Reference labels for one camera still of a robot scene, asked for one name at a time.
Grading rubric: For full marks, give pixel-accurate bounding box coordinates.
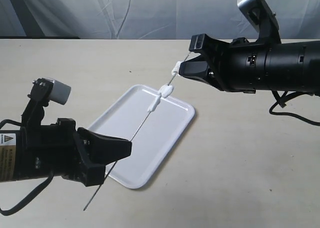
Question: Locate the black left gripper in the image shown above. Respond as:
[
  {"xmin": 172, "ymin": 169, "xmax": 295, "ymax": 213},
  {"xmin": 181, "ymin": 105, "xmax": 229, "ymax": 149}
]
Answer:
[{"xmin": 21, "ymin": 118, "xmax": 132, "ymax": 187}]

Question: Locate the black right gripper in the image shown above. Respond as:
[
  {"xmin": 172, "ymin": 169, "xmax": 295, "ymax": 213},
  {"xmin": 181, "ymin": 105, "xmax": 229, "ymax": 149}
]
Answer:
[{"xmin": 178, "ymin": 33, "xmax": 269, "ymax": 93}]

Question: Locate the thin metal skewer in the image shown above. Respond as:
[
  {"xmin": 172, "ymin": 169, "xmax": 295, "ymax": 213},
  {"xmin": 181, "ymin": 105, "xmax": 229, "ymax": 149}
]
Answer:
[{"xmin": 83, "ymin": 52, "xmax": 191, "ymax": 212}]

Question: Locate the white foam piece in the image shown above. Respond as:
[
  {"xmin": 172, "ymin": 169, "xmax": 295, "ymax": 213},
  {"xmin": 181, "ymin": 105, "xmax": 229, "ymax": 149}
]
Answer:
[
  {"xmin": 158, "ymin": 84, "xmax": 174, "ymax": 98},
  {"xmin": 147, "ymin": 95, "xmax": 161, "ymax": 113},
  {"xmin": 171, "ymin": 61, "xmax": 182, "ymax": 78}
]

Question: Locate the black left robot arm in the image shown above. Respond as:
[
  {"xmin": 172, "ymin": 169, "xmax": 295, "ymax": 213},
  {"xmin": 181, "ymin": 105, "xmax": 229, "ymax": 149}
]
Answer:
[{"xmin": 0, "ymin": 118, "xmax": 132, "ymax": 187}]

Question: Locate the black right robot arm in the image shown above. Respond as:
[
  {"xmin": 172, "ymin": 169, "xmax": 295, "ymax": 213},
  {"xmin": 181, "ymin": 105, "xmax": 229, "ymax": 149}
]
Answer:
[{"xmin": 178, "ymin": 33, "xmax": 320, "ymax": 94}]

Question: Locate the white plastic tray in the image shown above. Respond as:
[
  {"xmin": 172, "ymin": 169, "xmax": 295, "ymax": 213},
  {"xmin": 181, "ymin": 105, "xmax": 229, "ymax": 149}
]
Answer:
[{"xmin": 88, "ymin": 84, "xmax": 196, "ymax": 189}]

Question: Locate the white backdrop curtain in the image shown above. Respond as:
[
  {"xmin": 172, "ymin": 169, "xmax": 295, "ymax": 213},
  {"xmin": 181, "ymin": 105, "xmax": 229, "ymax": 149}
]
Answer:
[{"xmin": 0, "ymin": 0, "xmax": 320, "ymax": 40}]

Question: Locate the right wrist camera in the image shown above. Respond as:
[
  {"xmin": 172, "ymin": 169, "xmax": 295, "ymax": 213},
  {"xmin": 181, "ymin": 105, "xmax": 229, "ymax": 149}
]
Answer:
[{"xmin": 237, "ymin": 0, "xmax": 281, "ymax": 44}]

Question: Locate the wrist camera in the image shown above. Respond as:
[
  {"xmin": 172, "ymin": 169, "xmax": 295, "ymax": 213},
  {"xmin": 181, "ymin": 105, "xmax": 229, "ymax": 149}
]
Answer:
[
  {"xmin": 237, "ymin": 0, "xmax": 281, "ymax": 44},
  {"xmin": 21, "ymin": 77, "xmax": 71, "ymax": 128}
]

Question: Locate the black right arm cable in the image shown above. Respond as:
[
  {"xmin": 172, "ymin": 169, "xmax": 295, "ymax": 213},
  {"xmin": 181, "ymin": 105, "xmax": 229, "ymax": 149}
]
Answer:
[{"xmin": 268, "ymin": 89, "xmax": 320, "ymax": 126}]

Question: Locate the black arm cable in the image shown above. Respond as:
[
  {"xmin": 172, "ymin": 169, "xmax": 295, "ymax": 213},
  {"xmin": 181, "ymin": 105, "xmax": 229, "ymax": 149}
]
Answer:
[
  {"xmin": 268, "ymin": 89, "xmax": 320, "ymax": 126},
  {"xmin": 0, "ymin": 173, "xmax": 55, "ymax": 210}
]

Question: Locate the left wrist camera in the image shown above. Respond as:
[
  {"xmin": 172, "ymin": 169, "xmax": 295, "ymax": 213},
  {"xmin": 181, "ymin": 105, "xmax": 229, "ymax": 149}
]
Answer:
[{"xmin": 21, "ymin": 77, "xmax": 71, "ymax": 128}]

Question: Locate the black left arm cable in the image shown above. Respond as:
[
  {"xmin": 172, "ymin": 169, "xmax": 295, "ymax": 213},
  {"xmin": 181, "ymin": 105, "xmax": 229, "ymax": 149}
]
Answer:
[{"xmin": 0, "ymin": 173, "xmax": 55, "ymax": 210}]

